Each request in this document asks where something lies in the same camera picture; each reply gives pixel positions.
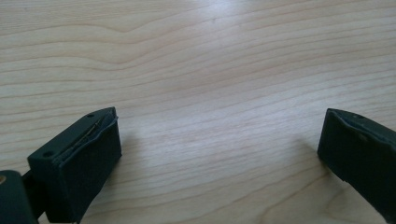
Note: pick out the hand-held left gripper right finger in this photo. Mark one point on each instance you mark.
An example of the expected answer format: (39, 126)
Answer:
(361, 155)

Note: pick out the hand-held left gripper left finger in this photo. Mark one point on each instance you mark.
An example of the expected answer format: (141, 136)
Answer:
(84, 161)

